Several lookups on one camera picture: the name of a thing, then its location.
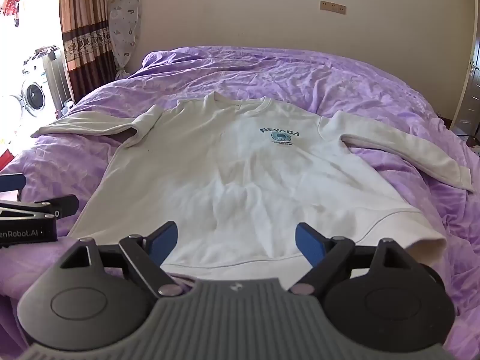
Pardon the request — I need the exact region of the white washing machine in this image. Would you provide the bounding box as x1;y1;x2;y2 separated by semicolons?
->
5;47;53;121

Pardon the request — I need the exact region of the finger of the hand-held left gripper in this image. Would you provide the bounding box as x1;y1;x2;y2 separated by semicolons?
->
0;195;79;221
0;173;25;194

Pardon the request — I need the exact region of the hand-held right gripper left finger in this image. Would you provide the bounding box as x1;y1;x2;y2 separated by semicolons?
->
60;221;185;298

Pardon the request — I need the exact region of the wall socket plate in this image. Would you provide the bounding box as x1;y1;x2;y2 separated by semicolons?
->
320;1;347;15

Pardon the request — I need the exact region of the patterned cloth cover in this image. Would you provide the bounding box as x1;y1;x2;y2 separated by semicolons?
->
108;0;142;82

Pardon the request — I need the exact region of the purple patterned blanket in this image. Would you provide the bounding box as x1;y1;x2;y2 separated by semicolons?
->
0;46;480;346

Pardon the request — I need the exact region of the brown striped curtain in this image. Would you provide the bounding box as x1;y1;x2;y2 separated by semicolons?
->
58;0;113;103

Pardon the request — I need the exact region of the white door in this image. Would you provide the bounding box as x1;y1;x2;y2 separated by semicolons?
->
450;37;480;136

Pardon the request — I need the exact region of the white printed sweatshirt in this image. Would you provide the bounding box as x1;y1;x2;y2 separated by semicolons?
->
31;92;474;271

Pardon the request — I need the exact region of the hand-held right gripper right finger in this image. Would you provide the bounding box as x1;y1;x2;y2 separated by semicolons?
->
289;222;413;296

